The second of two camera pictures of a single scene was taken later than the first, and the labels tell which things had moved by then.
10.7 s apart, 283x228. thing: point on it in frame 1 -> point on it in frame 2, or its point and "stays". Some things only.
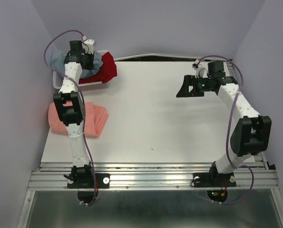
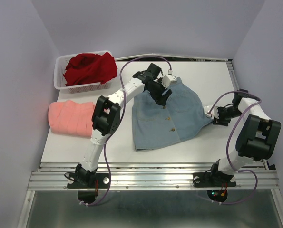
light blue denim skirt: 58,57 -> 154,125
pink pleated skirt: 95,117 stays
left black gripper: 90,66 -> 159,98
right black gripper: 189,80 -> 220,121
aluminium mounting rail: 150,176 stays
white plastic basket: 58,79 stays
